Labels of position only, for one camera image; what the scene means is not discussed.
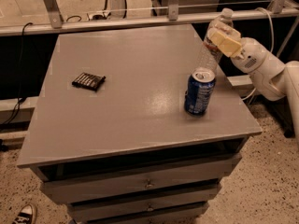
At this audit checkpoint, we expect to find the blue soda can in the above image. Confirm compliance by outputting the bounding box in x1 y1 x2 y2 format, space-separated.
184 67 216 116

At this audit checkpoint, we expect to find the black and white sneaker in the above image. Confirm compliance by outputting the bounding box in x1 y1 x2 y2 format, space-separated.
12 203 36 224

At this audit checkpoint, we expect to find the clear plastic water bottle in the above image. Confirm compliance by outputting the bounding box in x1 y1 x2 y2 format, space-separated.
196 8 234 79

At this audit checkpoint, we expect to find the black cable on left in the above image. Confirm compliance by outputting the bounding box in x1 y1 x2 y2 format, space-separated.
0 21 34 133

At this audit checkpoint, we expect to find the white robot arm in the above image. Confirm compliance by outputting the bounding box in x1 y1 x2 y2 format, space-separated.
207 26 299 144

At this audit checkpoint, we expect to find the grey drawer cabinet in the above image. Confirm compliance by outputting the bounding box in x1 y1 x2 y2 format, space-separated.
17 25 261 224

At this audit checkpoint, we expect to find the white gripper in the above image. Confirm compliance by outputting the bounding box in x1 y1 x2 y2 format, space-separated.
207 27 285 101

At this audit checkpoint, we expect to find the white cable on right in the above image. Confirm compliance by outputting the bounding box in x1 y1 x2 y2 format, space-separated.
241 7 276 102

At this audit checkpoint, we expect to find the metal railing frame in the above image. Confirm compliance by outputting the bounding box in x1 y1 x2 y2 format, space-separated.
0 0 299 37

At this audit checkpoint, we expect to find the white power strip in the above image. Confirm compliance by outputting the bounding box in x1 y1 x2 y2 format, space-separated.
87 12 110 21

